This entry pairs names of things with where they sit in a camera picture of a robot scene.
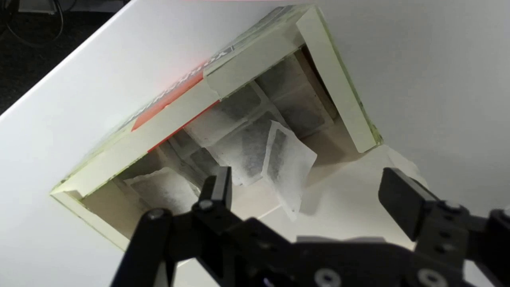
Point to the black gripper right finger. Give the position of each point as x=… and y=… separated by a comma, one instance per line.
x=457, y=239

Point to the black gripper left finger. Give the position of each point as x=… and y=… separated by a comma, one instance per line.
x=224, y=233

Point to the white paper tea bag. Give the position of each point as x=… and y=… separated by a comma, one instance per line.
x=241, y=102
x=288, y=164
x=241, y=152
x=165, y=188
x=276, y=77

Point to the green cardboard tea bag box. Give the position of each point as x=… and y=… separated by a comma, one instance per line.
x=176, y=105

